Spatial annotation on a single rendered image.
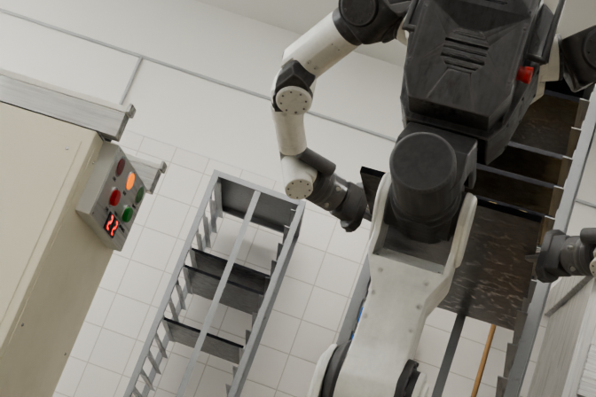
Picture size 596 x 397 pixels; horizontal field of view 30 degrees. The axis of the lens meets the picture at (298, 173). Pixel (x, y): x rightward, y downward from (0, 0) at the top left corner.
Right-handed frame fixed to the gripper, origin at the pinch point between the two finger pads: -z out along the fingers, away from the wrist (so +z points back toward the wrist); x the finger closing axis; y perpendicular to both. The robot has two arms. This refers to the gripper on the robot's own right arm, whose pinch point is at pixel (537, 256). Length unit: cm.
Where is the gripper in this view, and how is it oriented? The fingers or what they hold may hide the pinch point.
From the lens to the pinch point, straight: 259.6
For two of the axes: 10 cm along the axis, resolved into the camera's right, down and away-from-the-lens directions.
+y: -7.6, -4.4, -4.8
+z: 5.6, -0.7, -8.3
